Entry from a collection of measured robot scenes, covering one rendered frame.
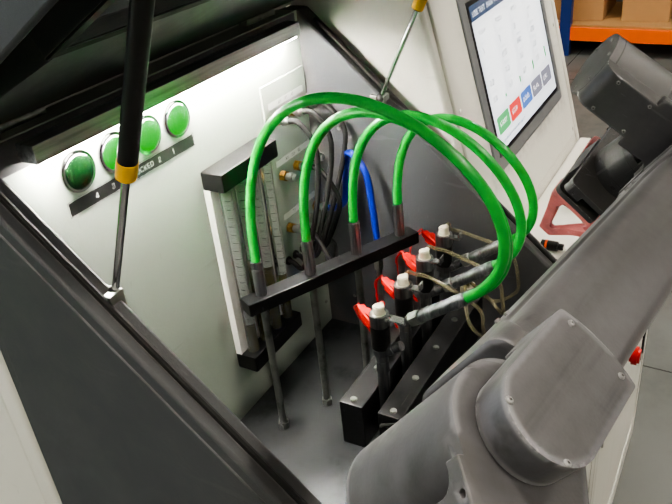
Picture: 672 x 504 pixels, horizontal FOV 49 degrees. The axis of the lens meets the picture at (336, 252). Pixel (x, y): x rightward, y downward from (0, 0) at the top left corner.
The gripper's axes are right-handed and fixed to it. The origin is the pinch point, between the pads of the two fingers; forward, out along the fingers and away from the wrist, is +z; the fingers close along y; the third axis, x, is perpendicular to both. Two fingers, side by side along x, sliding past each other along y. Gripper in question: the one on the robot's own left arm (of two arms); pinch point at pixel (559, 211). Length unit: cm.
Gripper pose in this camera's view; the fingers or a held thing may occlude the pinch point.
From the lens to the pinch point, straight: 79.5
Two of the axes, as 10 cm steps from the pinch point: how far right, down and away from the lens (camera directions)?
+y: -6.0, 6.4, -4.9
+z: -3.5, 3.5, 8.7
